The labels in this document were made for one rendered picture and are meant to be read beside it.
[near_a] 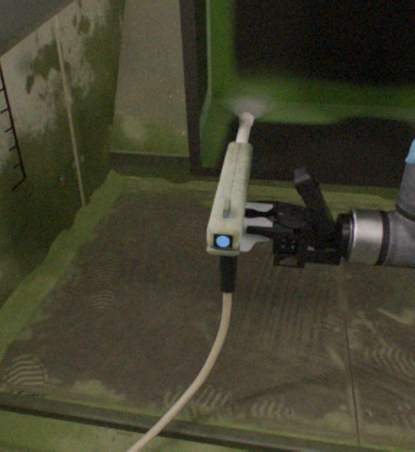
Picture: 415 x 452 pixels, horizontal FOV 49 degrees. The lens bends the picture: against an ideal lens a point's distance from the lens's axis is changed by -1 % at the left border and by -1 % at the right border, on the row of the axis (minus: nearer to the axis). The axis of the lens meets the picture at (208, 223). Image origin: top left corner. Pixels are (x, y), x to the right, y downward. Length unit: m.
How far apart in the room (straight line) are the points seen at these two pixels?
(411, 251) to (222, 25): 0.73
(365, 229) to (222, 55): 0.67
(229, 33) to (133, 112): 0.82
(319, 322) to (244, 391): 0.30
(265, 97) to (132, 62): 0.97
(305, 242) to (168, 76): 1.33
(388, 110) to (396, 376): 0.66
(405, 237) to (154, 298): 0.76
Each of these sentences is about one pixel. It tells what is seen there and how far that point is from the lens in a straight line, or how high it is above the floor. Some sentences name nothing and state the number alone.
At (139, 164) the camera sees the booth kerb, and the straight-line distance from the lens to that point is 1.92.
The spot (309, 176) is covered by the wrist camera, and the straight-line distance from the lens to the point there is 0.70.
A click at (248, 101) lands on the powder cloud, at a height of 0.58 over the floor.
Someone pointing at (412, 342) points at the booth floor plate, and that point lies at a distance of 1.28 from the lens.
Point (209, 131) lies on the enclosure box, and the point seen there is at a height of 0.50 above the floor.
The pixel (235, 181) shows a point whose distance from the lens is 0.75.
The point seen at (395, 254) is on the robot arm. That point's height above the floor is 0.48.
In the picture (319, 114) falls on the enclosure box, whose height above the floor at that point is 0.52.
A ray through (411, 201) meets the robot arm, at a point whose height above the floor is 0.57.
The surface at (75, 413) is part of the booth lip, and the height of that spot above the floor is 0.04.
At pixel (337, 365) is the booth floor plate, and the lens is 1.17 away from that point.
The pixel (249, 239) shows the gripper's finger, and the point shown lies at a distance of 0.75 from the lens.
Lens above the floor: 0.89
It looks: 32 degrees down
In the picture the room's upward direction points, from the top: straight up
